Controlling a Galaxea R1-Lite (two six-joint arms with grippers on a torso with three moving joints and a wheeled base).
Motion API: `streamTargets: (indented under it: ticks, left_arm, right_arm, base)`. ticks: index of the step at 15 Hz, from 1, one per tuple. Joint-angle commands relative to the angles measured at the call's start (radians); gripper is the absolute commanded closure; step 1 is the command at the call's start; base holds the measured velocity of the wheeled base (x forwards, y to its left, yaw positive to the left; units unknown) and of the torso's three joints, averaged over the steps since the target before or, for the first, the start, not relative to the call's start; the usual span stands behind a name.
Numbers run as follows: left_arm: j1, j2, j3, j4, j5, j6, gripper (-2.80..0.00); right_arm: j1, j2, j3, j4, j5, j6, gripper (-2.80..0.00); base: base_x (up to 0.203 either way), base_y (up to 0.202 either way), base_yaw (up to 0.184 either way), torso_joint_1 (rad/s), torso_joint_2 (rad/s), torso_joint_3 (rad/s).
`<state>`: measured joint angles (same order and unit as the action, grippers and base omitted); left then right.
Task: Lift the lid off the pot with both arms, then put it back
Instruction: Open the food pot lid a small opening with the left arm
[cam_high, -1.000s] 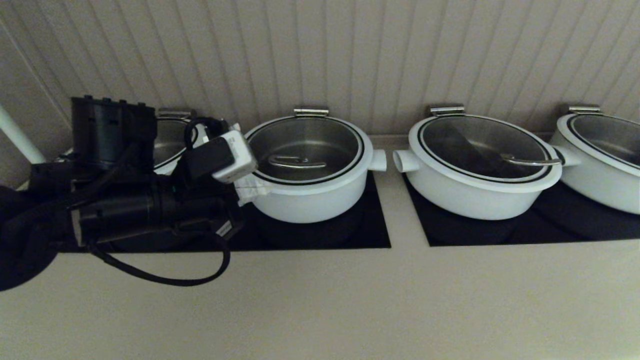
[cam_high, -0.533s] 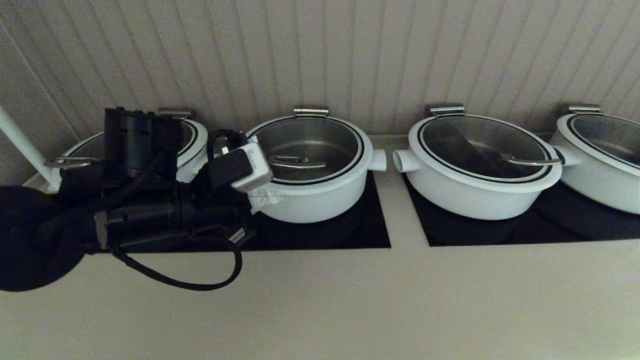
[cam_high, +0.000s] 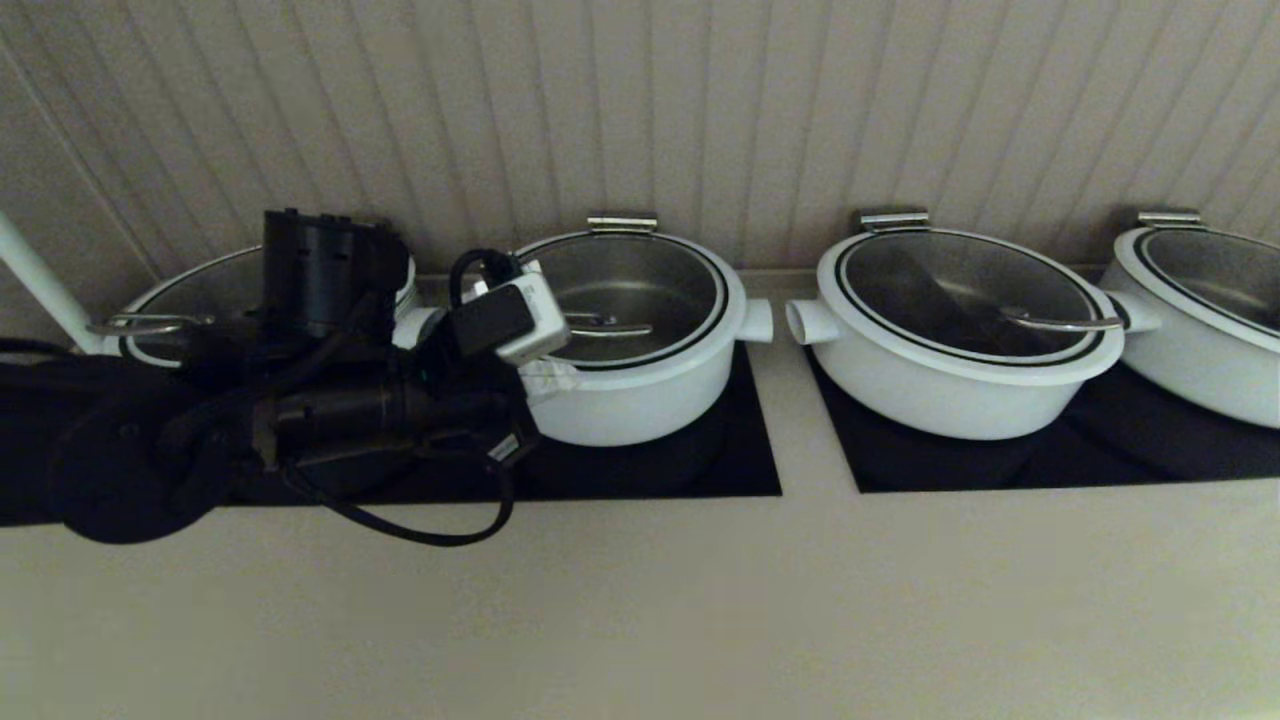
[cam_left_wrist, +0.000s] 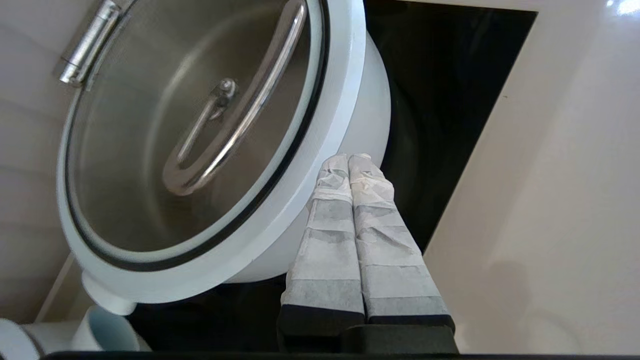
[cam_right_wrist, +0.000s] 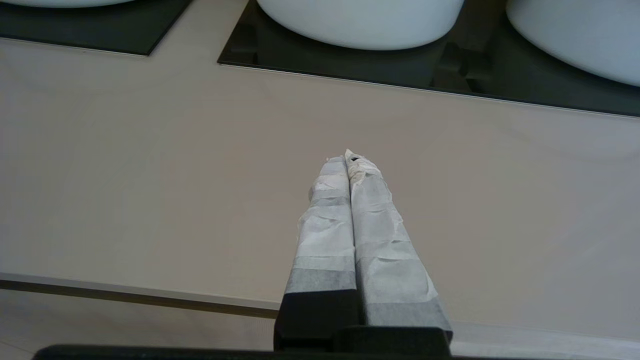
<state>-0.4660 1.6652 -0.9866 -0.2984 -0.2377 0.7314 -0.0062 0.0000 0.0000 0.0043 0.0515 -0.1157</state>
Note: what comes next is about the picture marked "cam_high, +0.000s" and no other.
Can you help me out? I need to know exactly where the black glass cooktop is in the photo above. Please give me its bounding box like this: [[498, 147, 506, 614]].
[[805, 350, 1280, 494], [73, 345, 783, 506]]

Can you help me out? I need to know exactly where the white pole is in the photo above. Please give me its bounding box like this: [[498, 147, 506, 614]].
[[0, 210, 106, 356]]

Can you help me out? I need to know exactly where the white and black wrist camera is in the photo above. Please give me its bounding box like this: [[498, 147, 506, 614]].
[[450, 262, 573, 369]]

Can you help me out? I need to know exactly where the black camera cable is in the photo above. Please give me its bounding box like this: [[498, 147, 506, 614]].
[[448, 248, 523, 311]]

